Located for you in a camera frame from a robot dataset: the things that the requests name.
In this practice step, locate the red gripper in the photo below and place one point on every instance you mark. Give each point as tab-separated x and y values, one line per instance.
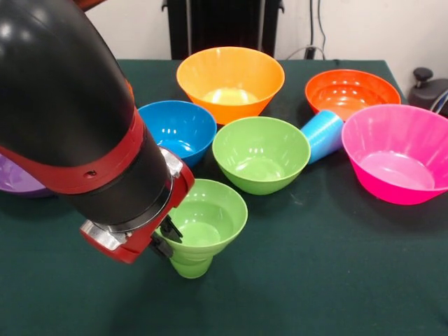
150	231

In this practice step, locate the stack of green cups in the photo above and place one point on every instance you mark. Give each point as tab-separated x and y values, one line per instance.
190	269

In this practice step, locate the small green bowl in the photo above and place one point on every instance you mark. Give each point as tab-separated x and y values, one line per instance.
213	224

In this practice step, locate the large green bowl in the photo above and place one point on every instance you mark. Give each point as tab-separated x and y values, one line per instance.
260	164

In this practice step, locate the wide purple bowl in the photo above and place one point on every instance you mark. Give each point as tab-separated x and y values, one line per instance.
17	178

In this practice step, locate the blue cup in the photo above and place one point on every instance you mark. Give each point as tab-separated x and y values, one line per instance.
322	136

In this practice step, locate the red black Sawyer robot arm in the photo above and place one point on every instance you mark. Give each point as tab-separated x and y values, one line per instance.
70	122

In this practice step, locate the dark green tablecloth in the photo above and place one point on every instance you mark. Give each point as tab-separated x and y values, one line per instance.
105	297

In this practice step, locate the blue bowl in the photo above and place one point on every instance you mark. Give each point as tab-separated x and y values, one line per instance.
185	129

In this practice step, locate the large yellow-orange bowl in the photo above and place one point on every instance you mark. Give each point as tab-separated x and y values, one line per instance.
231	108

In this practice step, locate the wide red-orange bowl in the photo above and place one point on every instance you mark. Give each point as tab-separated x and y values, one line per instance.
350	94

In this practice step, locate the large pink bowl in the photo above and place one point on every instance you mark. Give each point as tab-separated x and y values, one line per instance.
395	164

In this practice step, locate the grey chair with black knob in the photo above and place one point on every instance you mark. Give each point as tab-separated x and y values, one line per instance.
428	92

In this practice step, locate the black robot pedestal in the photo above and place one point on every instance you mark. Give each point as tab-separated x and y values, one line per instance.
224	24

